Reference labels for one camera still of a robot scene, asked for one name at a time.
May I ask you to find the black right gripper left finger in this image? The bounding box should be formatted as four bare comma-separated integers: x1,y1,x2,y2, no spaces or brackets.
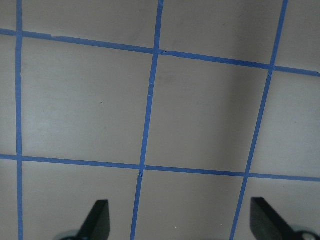
77,200,111,240

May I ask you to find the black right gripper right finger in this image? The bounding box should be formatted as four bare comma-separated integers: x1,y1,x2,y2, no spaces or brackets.
250,197,295,240

